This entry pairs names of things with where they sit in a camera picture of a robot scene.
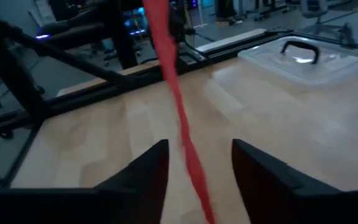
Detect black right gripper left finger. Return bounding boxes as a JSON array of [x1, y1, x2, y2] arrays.
[[0, 139, 170, 224]]

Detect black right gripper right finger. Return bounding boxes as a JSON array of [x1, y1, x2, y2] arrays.
[[232, 138, 358, 224]]

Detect red elastic bandage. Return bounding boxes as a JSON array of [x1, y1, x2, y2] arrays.
[[142, 0, 216, 224]]

